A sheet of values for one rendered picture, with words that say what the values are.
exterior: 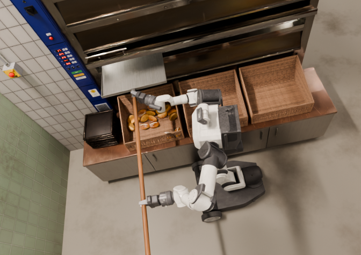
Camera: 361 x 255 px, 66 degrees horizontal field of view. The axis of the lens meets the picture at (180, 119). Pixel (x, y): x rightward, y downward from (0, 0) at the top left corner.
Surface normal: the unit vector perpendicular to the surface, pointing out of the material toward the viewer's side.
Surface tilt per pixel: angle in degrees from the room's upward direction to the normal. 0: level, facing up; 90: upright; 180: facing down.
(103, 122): 0
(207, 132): 0
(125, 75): 0
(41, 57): 90
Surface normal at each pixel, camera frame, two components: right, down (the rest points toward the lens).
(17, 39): 0.14, 0.83
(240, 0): 0.07, 0.60
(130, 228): -0.18, -0.52
